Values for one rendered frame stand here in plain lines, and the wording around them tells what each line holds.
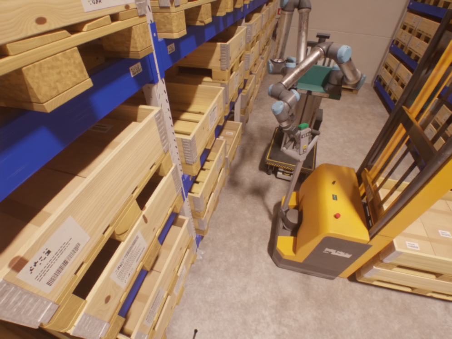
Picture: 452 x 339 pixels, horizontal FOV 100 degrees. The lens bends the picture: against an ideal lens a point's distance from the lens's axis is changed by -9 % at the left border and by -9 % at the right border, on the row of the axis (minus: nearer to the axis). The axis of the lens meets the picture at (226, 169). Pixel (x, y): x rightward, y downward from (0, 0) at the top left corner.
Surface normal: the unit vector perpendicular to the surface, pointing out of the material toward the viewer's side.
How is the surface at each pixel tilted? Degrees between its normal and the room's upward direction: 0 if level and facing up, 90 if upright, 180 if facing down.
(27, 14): 90
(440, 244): 0
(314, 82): 90
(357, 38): 90
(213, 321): 0
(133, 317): 0
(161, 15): 90
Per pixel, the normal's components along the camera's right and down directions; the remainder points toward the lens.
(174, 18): 0.49, 0.61
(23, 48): 0.96, 0.19
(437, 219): 0.00, -0.71
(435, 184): -0.27, 0.68
